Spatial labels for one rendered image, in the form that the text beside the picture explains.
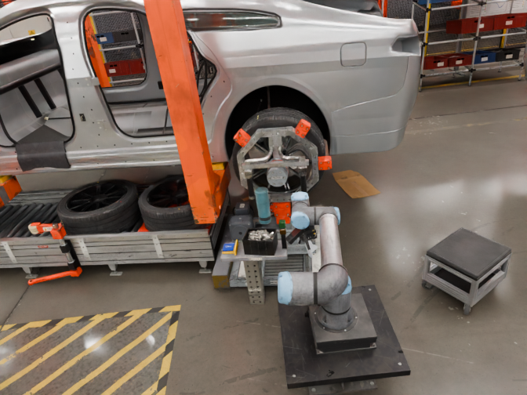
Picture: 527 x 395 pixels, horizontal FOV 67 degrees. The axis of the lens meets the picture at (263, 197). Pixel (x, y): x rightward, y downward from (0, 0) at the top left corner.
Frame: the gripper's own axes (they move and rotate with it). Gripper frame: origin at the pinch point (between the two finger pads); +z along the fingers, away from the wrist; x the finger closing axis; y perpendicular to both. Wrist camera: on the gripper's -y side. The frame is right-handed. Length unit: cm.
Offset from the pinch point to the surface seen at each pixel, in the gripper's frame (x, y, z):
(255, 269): 37, -22, 30
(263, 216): 59, -2, 8
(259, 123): 76, 13, -51
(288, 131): 60, 26, -47
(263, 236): 35.6, -12.2, 6.1
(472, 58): 329, 464, 47
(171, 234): 98, -65, 20
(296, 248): 64, 19, 50
